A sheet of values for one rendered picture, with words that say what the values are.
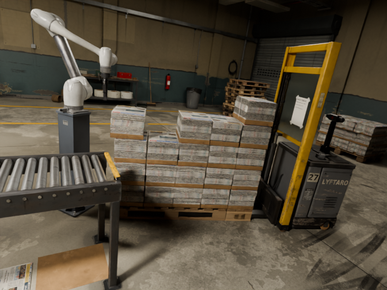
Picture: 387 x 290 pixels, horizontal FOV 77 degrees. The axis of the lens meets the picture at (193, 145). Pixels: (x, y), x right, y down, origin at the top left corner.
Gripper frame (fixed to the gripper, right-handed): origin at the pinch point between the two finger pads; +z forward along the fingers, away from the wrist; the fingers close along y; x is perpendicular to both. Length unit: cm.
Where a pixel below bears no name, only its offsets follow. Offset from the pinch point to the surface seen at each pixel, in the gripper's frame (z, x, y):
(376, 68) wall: -94, -625, 371
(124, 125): 20.3, -19.6, -18.9
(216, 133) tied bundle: 21, -103, -18
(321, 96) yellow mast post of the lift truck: -25, -185, -37
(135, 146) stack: 39, -30, -19
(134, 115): 11.1, -28.0, -19.6
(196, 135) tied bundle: 24, -85, -19
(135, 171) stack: 64, -32, -19
